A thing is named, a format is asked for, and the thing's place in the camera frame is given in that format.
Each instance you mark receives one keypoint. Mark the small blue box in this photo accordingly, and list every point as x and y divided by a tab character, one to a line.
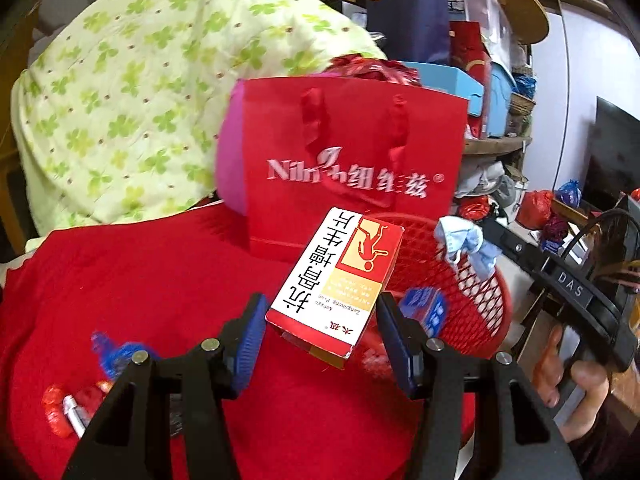
425	307

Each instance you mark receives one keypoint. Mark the green clover print quilt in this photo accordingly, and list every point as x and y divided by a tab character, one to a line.
150	85

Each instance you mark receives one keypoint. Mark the wooden shelf table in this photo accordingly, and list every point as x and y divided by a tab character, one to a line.
495	145

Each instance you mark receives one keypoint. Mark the red mesh plastic basket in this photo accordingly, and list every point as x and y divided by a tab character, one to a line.
430	255

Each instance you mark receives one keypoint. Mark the blue plastic bag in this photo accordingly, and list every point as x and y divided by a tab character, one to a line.
569	193

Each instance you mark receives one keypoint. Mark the red paper gift bag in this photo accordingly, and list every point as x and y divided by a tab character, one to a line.
360	130

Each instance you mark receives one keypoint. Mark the wicker basket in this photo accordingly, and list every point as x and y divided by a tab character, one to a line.
521	107

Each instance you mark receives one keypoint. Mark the dark red plastic bag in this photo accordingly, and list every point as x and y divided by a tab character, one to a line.
554	232

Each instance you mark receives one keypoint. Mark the blue plastic container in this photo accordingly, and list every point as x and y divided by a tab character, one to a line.
500	100

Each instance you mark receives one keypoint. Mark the red foil wrapping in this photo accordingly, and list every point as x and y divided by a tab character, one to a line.
370	67

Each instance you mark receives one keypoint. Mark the clear plastic storage box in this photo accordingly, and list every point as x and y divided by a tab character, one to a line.
480	10

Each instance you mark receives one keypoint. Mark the red gift box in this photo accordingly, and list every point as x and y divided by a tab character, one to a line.
472	60

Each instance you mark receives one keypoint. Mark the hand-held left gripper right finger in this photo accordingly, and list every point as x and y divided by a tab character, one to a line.
396	346

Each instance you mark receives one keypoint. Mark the light blue cardboard box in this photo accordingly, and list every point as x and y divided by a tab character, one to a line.
445	80

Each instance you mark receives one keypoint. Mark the blue face mask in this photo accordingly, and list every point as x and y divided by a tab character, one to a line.
460	237

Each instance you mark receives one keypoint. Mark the person's right forearm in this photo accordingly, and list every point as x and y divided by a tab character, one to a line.
615	440

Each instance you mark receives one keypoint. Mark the blue crumpled wrapper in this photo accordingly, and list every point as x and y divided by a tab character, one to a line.
122	355

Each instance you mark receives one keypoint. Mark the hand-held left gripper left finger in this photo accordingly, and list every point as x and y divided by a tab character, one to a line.
251	341

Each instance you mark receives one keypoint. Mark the red candy wrapper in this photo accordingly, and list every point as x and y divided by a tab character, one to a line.
52	410

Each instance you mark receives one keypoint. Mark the red blanket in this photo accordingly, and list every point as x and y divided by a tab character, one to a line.
175	285

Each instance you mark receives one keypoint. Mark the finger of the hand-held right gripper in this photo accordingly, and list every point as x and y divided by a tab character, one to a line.
520	247

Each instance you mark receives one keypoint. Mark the person's right hand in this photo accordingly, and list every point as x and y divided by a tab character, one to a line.
590	385

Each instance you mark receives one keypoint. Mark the black television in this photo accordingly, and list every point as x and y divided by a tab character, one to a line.
615	155

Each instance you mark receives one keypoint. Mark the grey cloth pile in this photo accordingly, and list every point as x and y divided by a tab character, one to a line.
482	177

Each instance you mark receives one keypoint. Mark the red and white medicine box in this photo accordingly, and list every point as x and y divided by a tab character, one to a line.
325	280

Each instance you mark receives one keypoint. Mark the silver tube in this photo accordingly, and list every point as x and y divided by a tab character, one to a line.
76	414

